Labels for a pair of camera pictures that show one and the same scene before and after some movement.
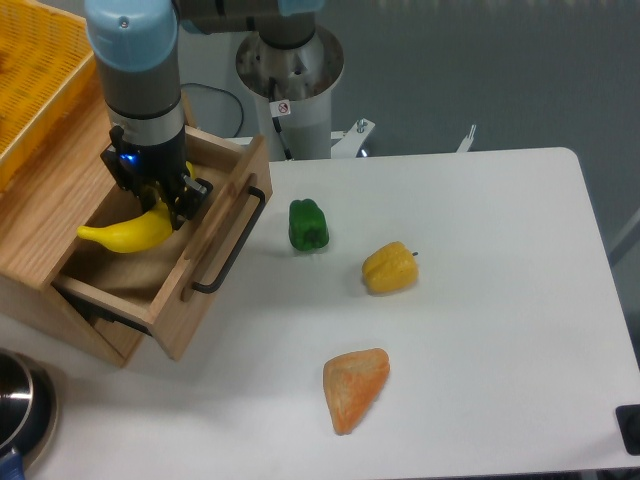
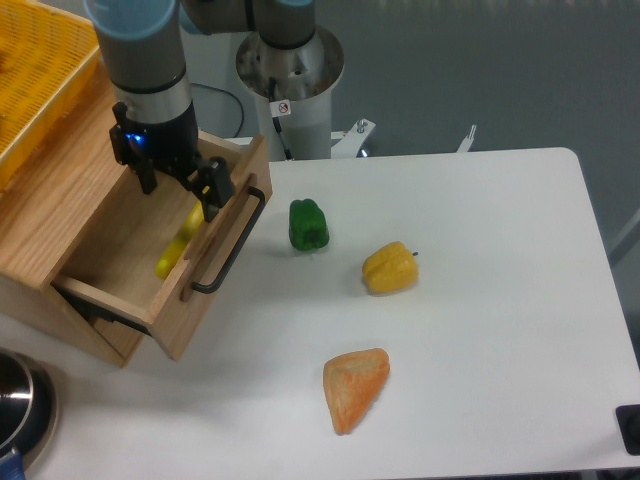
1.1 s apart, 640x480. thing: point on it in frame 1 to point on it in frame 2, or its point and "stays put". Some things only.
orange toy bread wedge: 352,381 stays put
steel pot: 29,405 stays put
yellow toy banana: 145,232 to 171,253
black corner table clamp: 628,418 stays put
